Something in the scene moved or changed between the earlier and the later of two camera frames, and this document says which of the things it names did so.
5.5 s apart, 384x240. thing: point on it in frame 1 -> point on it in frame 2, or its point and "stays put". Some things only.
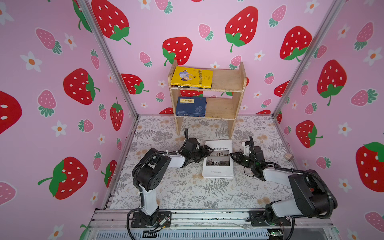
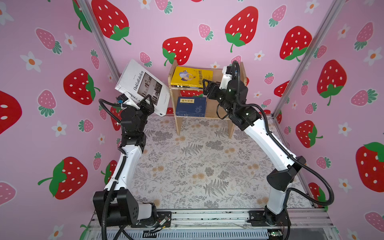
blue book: [191, 106] stays put
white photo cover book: [218, 164] -> [137, 82]
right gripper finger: [237, 156] -> [210, 88]
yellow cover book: [183, 77] stays put
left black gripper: [207, 152] -> [144, 110]
